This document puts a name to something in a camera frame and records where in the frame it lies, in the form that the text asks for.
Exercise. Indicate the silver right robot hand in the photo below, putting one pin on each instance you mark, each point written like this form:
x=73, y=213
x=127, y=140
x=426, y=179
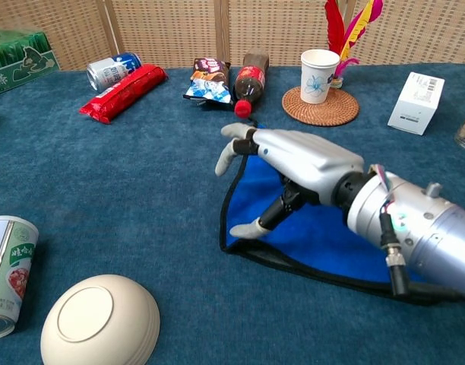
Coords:
x=304, y=156

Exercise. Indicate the grey cloth with blue corner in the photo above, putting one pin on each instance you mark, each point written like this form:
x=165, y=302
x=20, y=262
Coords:
x=255, y=190

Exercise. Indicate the round woven rattan coaster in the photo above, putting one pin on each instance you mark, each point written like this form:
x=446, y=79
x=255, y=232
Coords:
x=331, y=112

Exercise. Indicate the white paper cup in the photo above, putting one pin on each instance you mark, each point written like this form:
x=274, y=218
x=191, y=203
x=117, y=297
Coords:
x=318, y=78

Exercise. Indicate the cola bottle with red cap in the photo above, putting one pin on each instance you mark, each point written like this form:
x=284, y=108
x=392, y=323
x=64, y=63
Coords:
x=249, y=81

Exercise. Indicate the brown and blue snack bag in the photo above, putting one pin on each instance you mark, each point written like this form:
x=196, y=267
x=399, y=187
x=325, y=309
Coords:
x=209, y=81

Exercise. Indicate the white cardboard box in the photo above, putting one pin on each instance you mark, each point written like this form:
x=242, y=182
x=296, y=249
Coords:
x=416, y=102

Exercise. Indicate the colourful feather shuttlecock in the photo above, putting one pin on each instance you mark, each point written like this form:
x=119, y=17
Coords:
x=335, y=30

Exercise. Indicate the woven bamboo folding screen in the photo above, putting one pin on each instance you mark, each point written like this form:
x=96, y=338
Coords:
x=171, y=30

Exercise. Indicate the red biscuit pack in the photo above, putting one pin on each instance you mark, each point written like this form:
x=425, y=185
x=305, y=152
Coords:
x=122, y=93

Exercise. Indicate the blue and white drink can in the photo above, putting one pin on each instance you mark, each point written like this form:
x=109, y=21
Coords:
x=111, y=70

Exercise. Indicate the cream upturned bowl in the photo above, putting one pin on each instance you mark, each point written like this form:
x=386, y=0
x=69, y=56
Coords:
x=99, y=323

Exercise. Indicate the green tea bag box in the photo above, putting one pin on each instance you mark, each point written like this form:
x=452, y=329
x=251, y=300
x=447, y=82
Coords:
x=16, y=64

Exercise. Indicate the green and white food can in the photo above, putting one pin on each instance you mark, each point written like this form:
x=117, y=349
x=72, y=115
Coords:
x=10, y=266

